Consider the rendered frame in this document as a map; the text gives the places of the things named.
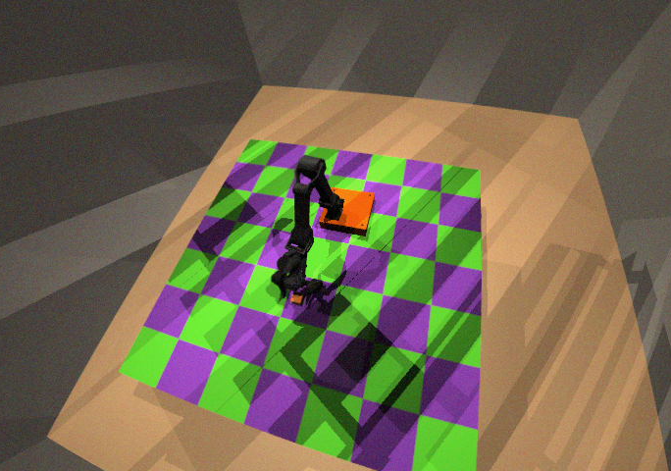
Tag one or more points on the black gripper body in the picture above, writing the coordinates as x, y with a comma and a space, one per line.
313, 286

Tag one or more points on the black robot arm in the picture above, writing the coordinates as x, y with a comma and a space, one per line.
302, 234

